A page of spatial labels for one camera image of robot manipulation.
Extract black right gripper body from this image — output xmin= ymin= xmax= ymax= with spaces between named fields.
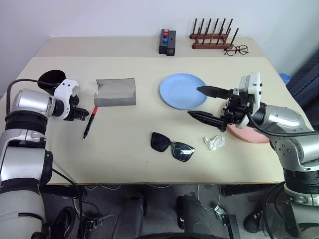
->
xmin=220 ymin=88 xmax=253 ymax=125

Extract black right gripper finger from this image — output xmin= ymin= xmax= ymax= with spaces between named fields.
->
xmin=187 ymin=110 xmax=228 ymax=133
xmin=196 ymin=85 xmax=231 ymax=100

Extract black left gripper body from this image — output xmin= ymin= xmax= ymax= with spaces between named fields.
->
xmin=69 ymin=94 xmax=83 ymax=120

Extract black marker with red cap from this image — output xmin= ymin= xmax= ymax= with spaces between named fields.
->
xmin=83 ymin=106 xmax=98 ymax=139

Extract pink plate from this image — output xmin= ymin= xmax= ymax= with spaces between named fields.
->
xmin=226 ymin=123 xmax=271 ymax=144

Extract grey glasses case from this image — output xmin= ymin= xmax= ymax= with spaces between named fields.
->
xmin=94 ymin=78 xmax=137 ymax=108

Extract black sunglasses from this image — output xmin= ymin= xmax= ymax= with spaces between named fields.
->
xmin=150 ymin=131 xmax=196 ymax=164

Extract crumpled white paper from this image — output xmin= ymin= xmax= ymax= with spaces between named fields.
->
xmin=202 ymin=135 xmax=226 ymax=151

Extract light blue plate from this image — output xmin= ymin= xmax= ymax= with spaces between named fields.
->
xmin=159 ymin=72 xmax=208 ymax=111

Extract brown wooden plate rack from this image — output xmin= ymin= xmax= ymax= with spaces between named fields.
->
xmin=188 ymin=17 xmax=239 ymax=50

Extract plain black box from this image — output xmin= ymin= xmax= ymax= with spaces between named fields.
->
xmin=166 ymin=30 xmax=177 ymax=57

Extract black box with coloured buttons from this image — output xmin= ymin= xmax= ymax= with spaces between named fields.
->
xmin=159 ymin=29 xmax=170 ymax=54

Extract dark fabric chair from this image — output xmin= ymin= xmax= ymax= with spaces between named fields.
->
xmin=286 ymin=48 xmax=319 ymax=110

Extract dark grey rounded shape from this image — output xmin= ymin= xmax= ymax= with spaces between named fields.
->
xmin=109 ymin=193 xmax=148 ymax=239
xmin=175 ymin=194 xmax=218 ymax=239

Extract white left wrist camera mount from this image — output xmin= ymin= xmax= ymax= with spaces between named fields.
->
xmin=53 ymin=79 xmax=81 ymax=122

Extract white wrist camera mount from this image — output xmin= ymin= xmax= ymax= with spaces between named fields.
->
xmin=234 ymin=72 xmax=263 ymax=129
xmin=53 ymin=79 xmax=81 ymax=122

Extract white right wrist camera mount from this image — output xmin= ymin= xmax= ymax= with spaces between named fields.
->
xmin=234 ymin=72 xmax=263 ymax=129

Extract brown frame eyeglasses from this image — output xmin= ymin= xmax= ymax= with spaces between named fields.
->
xmin=223 ymin=44 xmax=249 ymax=57

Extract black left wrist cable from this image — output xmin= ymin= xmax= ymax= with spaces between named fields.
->
xmin=6 ymin=78 xmax=59 ymax=118

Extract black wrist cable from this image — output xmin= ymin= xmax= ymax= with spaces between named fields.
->
xmin=6 ymin=78 xmax=59 ymax=118
xmin=248 ymin=114 xmax=319 ymax=138

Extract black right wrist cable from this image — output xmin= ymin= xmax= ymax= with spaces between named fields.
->
xmin=248 ymin=114 xmax=319 ymax=138

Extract long black left arm cable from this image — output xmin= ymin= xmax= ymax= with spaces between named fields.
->
xmin=50 ymin=168 xmax=84 ymax=239

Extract white cable under table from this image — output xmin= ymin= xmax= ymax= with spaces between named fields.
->
xmin=196 ymin=183 xmax=223 ymax=213

